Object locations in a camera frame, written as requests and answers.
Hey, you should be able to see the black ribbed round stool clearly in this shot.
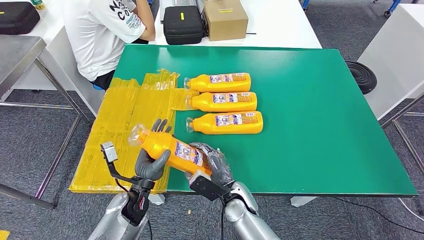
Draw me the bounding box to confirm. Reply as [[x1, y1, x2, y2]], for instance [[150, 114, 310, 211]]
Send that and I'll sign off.
[[344, 60, 378, 96]]

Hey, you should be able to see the steel table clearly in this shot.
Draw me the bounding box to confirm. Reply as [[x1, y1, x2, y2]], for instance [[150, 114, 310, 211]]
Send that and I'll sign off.
[[0, 35, 92, 210]]

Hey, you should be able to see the person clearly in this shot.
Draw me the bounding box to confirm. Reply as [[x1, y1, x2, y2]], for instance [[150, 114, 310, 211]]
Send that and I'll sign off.
[[62, 0, 157, 92]]

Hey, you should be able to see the blue wheeled cart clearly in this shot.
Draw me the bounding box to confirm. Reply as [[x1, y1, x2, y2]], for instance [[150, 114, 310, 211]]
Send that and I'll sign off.
[[372, 0, 413, 18]]

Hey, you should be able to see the orange detergent bottle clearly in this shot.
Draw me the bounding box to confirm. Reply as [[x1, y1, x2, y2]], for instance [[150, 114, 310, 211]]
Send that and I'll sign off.
[[185, 110, 264, 135], [128, 124, 213, 176], [185, 91, 258, 113], [183, 72, 252, 93]]

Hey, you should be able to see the yellow taped plastic sheet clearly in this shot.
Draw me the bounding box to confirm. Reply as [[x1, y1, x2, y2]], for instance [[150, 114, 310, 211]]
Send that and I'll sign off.
[[68, 68, 200, 195]]

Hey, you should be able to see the steel leg frame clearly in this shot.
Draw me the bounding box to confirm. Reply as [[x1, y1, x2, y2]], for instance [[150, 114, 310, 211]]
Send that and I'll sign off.
[[380, 92, 424, 176]]

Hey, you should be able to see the black zip case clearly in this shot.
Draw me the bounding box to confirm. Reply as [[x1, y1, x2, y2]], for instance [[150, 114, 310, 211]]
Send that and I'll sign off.
[[0, 1, 41, 36], [163, 5, 204, 46]]

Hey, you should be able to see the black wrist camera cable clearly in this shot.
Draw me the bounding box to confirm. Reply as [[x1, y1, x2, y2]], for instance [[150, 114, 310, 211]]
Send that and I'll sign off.
[[218, 195, 227, 240]]

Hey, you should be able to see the white table foot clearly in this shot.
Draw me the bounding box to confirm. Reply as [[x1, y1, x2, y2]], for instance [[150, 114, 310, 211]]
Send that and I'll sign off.
[[148, 193, 166, 206], [290, 196, 319, 208]]

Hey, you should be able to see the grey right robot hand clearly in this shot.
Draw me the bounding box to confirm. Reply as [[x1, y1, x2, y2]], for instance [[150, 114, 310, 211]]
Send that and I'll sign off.
[[188, 142, 235, 188]]

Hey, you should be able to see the black floor cable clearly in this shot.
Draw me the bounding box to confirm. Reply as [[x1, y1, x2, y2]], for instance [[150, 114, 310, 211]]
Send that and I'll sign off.
[[331, 197, 424, 233]]

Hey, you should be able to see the white floor cable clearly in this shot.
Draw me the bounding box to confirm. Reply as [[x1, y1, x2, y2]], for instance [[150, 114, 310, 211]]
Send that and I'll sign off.
[[397, 197, 424, 222]]

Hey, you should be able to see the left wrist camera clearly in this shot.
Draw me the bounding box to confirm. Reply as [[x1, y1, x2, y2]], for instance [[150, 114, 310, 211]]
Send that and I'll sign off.
[[100, 141, 156, 190]]

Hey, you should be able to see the brown cardboard box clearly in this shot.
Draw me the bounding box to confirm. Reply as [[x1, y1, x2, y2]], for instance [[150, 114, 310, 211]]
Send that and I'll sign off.
[[202, 0, 249, 42]]

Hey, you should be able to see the white table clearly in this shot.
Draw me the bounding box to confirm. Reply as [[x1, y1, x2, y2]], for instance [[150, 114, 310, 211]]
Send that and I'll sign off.
[[357, 3, 424, 121]]

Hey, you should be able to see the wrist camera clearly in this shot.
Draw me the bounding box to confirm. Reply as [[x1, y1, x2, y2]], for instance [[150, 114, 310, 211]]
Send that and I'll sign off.
[[188, 170, 233, 202], [100, 141, 156, 190]]

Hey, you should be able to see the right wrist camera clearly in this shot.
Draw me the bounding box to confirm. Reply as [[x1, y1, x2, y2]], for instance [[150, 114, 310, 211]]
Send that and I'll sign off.
[[188, 170, 233, 202]]

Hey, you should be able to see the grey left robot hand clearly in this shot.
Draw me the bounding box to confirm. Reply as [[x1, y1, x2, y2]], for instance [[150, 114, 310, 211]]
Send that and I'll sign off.
[[134, 118, 173, 182]]

